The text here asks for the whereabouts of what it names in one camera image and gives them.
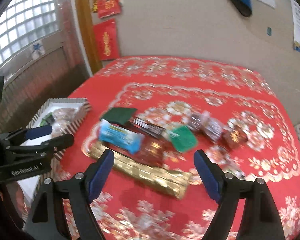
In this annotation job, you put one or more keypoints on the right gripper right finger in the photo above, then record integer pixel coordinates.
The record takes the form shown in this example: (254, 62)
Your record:
(260, 219)

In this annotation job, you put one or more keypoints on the long gold foil packet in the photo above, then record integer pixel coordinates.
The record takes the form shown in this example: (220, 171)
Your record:
(171, 182)

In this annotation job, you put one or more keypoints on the glass block window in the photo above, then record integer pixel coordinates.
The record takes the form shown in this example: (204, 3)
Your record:
(25, 22)

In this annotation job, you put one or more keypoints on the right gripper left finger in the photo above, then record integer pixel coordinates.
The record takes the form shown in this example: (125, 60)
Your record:
(47, 219)

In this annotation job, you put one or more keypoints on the red floral tablecloth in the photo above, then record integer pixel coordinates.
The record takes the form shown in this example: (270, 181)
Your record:
(235, 118)

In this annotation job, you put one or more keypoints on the clear bagged pastry upper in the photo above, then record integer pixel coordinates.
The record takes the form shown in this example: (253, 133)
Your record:
(66, 114)

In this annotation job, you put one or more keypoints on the small teal wall sticker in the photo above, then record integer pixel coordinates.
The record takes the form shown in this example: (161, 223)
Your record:
(269, 31)

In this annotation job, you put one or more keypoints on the clear bagged pastry lower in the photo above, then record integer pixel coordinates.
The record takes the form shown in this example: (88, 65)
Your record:
(61, 127)

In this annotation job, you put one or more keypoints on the blue flower sticker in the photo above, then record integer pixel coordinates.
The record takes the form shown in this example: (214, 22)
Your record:
(37, 50)

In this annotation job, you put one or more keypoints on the red banner lower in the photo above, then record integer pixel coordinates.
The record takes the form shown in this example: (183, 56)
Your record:
(106, 40)

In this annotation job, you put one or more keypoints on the green jelly cup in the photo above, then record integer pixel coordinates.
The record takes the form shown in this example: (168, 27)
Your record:
(182, 139)

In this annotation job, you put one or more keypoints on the dark green snack pouch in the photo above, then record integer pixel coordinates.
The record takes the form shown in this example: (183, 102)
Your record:
(118, 115)

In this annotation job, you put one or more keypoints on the light blue snack packet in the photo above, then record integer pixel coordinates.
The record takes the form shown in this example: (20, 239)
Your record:
(120, 137)

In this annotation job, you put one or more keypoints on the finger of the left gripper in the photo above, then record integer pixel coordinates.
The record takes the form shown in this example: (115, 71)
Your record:
(53, 145)
(24, 134)

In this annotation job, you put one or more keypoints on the dark red snack packet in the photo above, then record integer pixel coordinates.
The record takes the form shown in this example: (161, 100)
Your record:
(151, 152)

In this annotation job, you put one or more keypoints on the clear bagged pastry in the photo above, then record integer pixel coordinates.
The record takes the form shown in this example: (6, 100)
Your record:
(61, 127)
(66, 114)

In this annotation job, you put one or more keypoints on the dark brown chocolate bar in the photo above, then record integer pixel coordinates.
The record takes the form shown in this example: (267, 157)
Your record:
(150, 129)

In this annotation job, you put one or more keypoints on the striped white tray box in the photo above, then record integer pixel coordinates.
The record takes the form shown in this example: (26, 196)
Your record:
(81, 104)

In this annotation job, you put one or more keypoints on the wooden door frame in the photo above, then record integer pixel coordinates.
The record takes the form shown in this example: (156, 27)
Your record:
(87, 34)

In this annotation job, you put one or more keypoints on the clear bagged brown candy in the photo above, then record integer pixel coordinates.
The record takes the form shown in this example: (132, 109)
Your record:
(197, 121)

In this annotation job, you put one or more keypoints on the small red brown candy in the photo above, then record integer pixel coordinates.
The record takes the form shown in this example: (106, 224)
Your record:
(235, 137)

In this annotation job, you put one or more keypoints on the green candy wrapper in tray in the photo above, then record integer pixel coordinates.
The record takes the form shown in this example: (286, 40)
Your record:
(47, 120)

